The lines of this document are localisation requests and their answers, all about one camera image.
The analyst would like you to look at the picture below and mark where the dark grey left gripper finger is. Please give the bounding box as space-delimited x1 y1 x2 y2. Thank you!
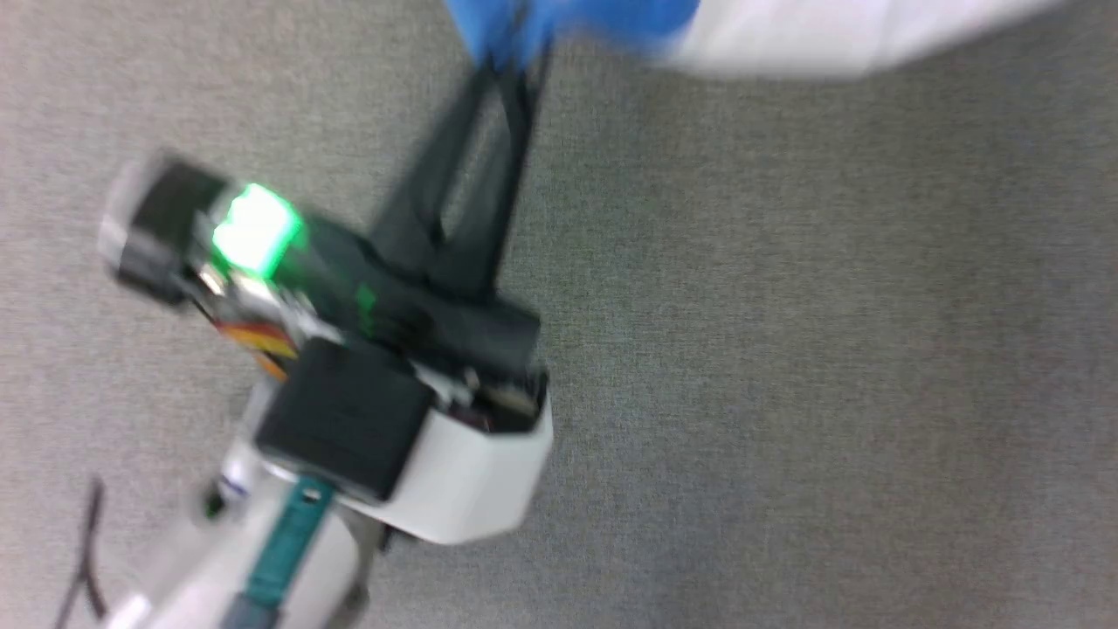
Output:
370 61 500 279
430 48 551 302

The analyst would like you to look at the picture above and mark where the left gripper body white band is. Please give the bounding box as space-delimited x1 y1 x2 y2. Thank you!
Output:
98 156 556 546

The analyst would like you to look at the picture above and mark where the teal camera cable plug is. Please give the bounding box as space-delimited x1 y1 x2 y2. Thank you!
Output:
243 476 338 614

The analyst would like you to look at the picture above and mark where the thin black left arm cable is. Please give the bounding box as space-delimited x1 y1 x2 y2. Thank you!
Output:
55 475 111 629

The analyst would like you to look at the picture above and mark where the white and blue t-shirt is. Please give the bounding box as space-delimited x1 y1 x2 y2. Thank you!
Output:
444 0 1068 81

